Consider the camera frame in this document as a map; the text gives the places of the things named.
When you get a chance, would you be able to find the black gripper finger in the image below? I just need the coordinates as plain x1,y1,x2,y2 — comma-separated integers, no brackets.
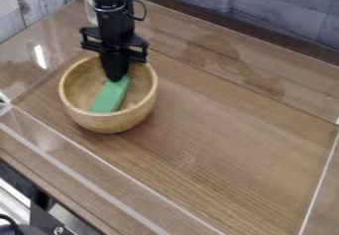
111,50,130,81
99,52,115,80

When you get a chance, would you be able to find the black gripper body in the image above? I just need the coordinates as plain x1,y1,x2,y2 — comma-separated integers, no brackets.
80,4,149,62

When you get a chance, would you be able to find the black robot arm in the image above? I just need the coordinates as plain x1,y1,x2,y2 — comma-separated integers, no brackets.
80,0,149,81

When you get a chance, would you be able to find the clear acrylic enclosure wall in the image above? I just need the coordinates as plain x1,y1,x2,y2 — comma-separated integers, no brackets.
0,0,339,235

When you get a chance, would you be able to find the black metal table bracket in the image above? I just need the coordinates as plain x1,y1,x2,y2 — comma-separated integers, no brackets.
30,191,78,235

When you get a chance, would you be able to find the wooden bowl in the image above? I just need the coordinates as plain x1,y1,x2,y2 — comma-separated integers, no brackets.
59,57,159,133

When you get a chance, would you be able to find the green rectangular block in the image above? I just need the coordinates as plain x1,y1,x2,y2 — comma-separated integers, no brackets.
88,75,131,113

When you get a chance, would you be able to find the black cable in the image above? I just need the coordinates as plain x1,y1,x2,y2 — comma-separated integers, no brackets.
0,213,26,235

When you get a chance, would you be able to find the clear acrylic corner bracket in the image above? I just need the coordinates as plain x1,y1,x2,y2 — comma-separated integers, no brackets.
84,0,98,26

